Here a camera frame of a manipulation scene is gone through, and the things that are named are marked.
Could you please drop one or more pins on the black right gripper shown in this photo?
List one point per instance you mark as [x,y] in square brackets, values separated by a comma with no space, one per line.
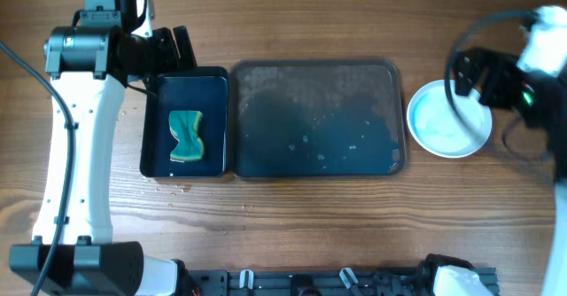
[483,72]

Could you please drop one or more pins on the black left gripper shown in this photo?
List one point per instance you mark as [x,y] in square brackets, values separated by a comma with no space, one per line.
[170,60]

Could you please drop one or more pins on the green yellow sponge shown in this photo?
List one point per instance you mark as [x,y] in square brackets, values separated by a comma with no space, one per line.
[184,126]

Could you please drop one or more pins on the white plate blue stain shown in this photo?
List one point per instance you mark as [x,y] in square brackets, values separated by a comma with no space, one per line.
[432,123]

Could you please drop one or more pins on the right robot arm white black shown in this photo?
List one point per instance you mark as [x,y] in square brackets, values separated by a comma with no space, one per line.
[533,85]

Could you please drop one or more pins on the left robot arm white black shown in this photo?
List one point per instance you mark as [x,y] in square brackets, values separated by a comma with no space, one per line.
[72,251]

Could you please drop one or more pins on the black water tray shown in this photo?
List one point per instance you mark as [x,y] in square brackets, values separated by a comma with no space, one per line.
[204,89]

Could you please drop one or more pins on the dark plate tray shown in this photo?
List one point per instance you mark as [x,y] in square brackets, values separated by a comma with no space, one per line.
[326,117]

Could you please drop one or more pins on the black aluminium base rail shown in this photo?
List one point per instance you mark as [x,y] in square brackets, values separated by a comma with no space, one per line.
[394,281]

